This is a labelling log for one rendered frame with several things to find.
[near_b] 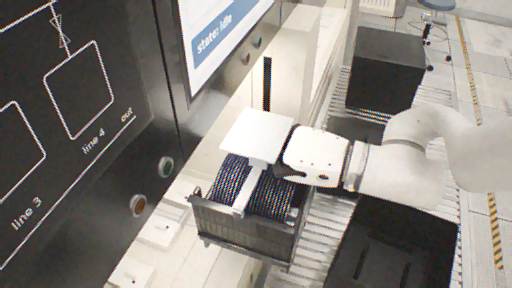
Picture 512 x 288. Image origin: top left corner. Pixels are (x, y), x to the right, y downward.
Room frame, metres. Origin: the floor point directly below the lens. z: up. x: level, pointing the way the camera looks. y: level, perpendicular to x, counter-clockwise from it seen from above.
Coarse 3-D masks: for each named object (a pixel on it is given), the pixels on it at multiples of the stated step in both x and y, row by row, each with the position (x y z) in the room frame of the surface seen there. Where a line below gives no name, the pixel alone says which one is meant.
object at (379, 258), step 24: (360, 216) 0.58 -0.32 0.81; (384, 216) 0.55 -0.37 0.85; (408, 216) 0.52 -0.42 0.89; (432, 216) 0.49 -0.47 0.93; (360, 240) 0.52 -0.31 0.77; (384, 240) 0.51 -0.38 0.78; (408, 240) 0.50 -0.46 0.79; (432, 240) 0.48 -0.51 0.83; (456, 240) 0.41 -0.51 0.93; (336, 264) 0.44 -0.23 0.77; (360, 264) 0.44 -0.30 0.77; (384, 264) 0.44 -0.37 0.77; (408, 264) 0.42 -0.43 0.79; (432, 264) 0.43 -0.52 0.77
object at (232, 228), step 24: (240, 120) 0.48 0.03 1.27; (264, 120) 0.48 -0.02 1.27; (288, 120) 0.48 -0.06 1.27; (240, 144) 0.42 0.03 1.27; (264, 144) 0.42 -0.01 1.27; (264, 168) 0.43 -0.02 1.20; (192, 192) 0.40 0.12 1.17; (240, 192) 0.38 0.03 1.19; (312, 192) 0.46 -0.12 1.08; (216, 216) 0.37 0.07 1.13; (240, 216) 0.34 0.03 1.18; (216, 240) 0.37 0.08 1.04; (240, 240) 0.35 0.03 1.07; (264, 240) 0.33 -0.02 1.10; (288, 240) 0.32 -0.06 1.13; (288, 264) 0.31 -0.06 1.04
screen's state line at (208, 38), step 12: (240, 0) 0.41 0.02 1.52; (252, 0) 0.45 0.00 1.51; (228, 12) 0.38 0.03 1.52; (240, 12) 0.41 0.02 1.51; (216, 24) 0.35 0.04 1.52; (228, 24) 0.38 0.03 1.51; (204, 36) 0.32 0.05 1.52; (216, 36) 0.35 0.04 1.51; (192, 48) 0.30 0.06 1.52; (204, 48) 0.32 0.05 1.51
